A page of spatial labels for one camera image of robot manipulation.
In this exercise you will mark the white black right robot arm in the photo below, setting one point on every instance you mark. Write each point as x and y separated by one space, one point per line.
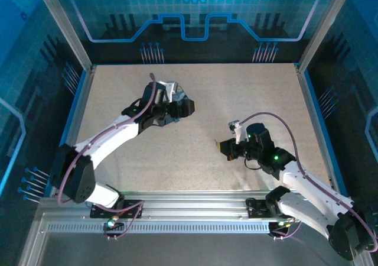
313 195

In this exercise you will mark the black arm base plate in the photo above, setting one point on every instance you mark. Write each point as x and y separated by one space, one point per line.
257 208
130 209

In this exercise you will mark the aluminium frame post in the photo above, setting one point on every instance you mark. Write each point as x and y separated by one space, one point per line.
323 23
63 23

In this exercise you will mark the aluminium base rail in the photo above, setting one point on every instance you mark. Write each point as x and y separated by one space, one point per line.
189 202

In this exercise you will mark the aluminium table side rail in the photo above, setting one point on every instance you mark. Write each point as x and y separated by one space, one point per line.
317 124
79 112

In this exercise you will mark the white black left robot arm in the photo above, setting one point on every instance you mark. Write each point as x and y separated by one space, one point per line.
106 142

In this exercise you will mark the small lit circuit board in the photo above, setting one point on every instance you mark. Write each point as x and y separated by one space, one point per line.
282 224
112 222

